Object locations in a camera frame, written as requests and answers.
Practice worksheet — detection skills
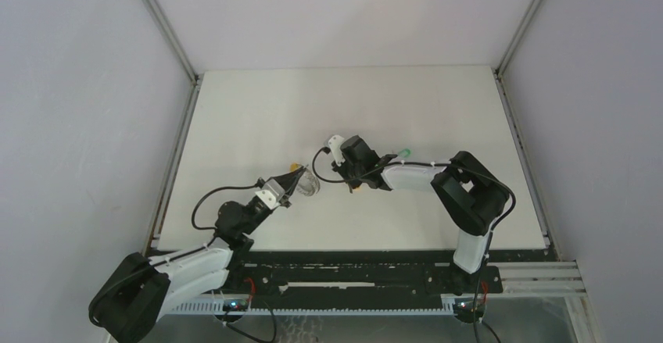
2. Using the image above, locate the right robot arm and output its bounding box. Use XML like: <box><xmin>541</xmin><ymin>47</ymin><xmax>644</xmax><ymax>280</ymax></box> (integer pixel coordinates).
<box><xmin>321</xmin><ymin>135</ymin><xmax>516</xmax><ymax>293</ymax></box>

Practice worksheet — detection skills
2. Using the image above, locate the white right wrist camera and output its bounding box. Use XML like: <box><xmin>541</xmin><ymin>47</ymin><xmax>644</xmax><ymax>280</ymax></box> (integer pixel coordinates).
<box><xmin>327</xmin><ymin>134</ymin><xmax>346</xmax><ymax>166</ymax></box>

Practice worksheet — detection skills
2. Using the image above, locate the key with green tag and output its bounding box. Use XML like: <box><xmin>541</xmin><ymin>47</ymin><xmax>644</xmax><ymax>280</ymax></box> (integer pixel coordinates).
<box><xmin>396</xmin><ymin>148</ymin><xmax>411</xmax><ymax>159</ymax></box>

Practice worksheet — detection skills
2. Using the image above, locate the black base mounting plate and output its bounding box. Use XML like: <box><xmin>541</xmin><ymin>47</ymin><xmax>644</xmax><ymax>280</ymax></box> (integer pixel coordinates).
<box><xmin>222</xmin><ymin>250</ymin><xmax>504</xmax><ymax>310</ymax></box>

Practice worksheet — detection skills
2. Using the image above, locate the black left camera cable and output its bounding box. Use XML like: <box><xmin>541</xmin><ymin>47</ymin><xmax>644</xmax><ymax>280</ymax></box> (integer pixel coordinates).
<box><xmin>190</xmin><ymin>184</ymin><xmax>260</xmax><ymax>233</ymax></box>

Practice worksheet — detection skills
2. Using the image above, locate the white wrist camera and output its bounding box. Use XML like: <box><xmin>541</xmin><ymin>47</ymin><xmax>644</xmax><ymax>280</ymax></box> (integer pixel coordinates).
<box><xmin>327</xmin><ymin>134</ymin><xmax>346</xmax><ymax>166</ymax></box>
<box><xmin>254</xmin><ymin>179</ymin><xmax>287</xmax><ymax>210</ymax></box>

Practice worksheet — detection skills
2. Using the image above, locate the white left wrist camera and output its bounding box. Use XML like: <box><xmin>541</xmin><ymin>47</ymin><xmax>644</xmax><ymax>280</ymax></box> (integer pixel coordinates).
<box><xmin>254</xmin><ymin>179</ymin><xmax>287</xmax><ymax>210</ymax></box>

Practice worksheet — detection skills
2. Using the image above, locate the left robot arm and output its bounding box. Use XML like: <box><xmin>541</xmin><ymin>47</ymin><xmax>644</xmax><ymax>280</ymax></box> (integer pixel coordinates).
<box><xmin>88</xmin><ymin>166</ymin><xmax>310</xmax><ymax>342</ymax></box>

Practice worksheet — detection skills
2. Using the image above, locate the large keyring with yellow grip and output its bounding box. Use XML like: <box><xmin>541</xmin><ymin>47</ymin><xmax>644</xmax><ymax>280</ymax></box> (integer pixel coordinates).
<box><xmin>290</xmin><ymin>163</ymin><xmax>321</xmax><ymax>197</ymax></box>

